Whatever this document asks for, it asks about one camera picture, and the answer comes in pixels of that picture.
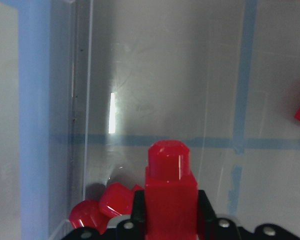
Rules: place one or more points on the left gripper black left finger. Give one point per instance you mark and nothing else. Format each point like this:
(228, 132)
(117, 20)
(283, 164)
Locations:
(134, 228)

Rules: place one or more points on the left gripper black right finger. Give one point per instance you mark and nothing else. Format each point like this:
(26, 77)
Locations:
(211, 227)

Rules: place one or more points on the clear plastic storage box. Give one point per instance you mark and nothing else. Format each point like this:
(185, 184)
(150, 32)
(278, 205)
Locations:
(223, 76)

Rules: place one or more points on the blue plastic tray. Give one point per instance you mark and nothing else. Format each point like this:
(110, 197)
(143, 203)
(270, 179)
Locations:
(33, 66)

